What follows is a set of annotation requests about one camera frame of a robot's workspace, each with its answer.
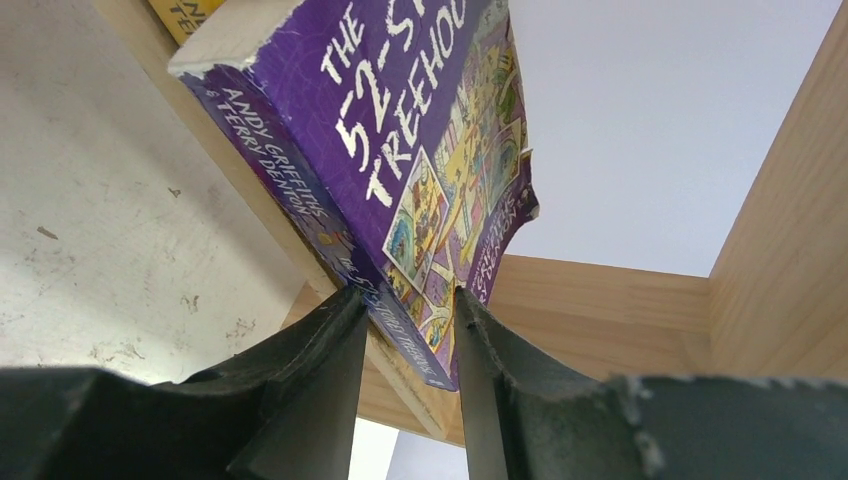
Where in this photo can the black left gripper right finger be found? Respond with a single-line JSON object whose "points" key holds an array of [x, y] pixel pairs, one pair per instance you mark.
{"points": [[526, 415]]}

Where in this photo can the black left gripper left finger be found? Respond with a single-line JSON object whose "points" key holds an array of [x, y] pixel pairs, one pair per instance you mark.
{"points": [[282, 409]]}

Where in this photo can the purple 52-storey treehouse book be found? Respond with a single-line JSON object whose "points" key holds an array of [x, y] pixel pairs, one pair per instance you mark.
{"points": [[392, 133]]}

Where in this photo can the yellow 130-storey treehouse book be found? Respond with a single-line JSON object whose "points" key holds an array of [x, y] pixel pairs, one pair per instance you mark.
{"points": [[182, 18]]}

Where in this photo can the wooden shelf unit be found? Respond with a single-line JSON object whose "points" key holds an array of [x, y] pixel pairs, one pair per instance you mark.
{"points": [[775, 302]]}

